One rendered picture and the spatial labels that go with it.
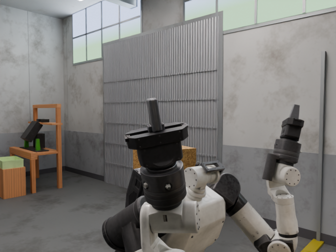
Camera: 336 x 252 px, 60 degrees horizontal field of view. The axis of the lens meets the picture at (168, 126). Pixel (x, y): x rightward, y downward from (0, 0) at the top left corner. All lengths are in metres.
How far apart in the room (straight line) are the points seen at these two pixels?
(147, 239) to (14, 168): 5.64
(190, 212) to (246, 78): 3.87
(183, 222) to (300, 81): 3.60
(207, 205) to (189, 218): 0.36
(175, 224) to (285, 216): 0.59
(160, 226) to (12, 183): 5.69
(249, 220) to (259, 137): 3.21
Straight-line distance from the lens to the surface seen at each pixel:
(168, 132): 0.54
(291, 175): 1.08
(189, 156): 2.89
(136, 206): 0.81
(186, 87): 4.96
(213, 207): 0.99
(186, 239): 0.92
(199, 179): 0.89
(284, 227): 1.15
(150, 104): 0.54
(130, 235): 0.81
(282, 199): 1.12
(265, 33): 4.39
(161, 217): 0.62
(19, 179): 6.27
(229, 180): 1.14
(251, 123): 4.35
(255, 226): 1.16
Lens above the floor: 1.62
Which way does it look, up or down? 3 degrees down
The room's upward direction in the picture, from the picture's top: straight up
